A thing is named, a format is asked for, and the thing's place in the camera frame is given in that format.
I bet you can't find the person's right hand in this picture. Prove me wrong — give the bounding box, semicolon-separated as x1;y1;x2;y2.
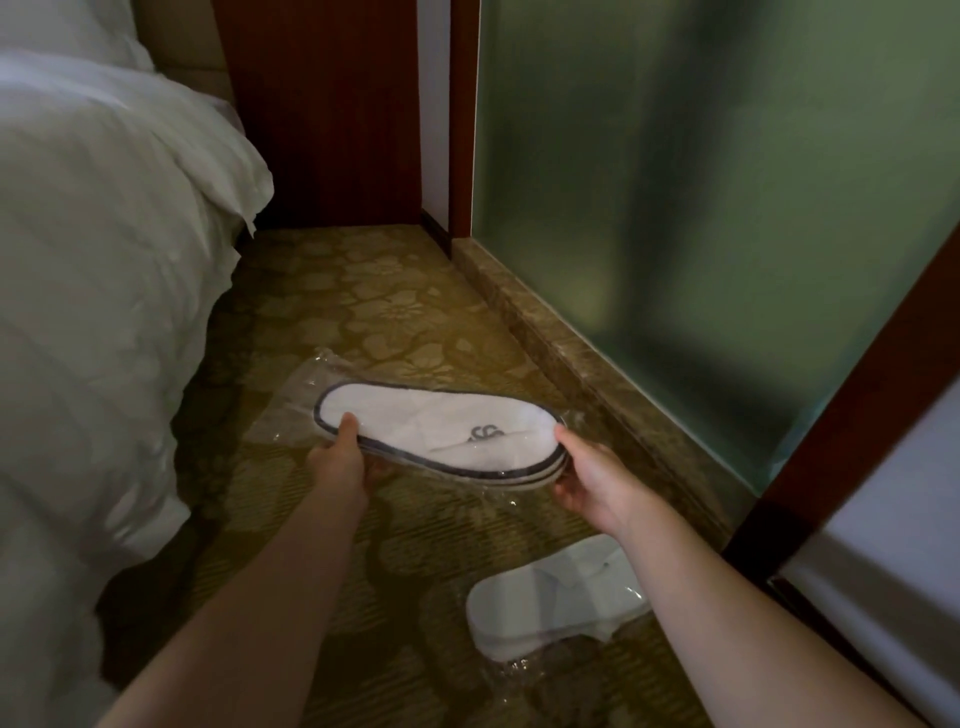
552;425;661;538

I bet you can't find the person's left hand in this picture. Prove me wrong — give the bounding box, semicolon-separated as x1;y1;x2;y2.
305;412;371;519

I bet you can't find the clear plastic bag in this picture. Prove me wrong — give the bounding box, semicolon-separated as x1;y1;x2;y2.
461;532;661;691
247;348;571;511

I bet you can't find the person's right forearm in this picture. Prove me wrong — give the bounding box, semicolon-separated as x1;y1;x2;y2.
618;509;931;728

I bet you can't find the person's left forearm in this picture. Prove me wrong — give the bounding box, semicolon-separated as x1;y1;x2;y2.
97;479;369;728

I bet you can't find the white bed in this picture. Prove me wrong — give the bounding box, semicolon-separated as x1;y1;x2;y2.
0;48;275;728

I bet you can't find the brown marble sill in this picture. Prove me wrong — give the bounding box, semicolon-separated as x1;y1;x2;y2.
452;236;759;549

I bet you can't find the dark wooden baseboard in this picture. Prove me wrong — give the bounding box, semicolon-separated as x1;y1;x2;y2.
418;208;453;260
766;573;901;699

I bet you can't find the frosted green glass panel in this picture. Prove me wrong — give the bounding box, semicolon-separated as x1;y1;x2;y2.
472;0;960;496

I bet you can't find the dark wooden nightstand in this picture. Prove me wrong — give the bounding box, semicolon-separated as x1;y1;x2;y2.
213;0;423;230

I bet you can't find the beige padded headboard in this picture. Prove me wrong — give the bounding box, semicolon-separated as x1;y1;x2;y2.
131;0;235;114

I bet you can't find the white pillow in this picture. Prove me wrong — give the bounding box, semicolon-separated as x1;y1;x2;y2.
0;0;155;76

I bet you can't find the red-brown wooden post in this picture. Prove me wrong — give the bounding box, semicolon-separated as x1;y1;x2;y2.
448;0;481;240

